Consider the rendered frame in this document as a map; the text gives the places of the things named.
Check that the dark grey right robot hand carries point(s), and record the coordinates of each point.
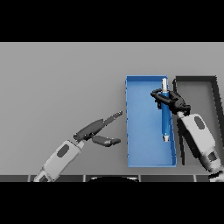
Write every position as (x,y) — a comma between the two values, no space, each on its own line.
(175,102)

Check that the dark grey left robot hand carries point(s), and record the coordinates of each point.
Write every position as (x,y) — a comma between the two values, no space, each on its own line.
(92,129)

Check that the blue pipe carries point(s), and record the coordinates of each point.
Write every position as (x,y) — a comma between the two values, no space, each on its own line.
(165,113)

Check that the dark grey bin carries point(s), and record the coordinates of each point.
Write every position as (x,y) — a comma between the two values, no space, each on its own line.
(208,96)

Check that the blue bin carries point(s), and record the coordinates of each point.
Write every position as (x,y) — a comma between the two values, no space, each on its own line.
(143,128)

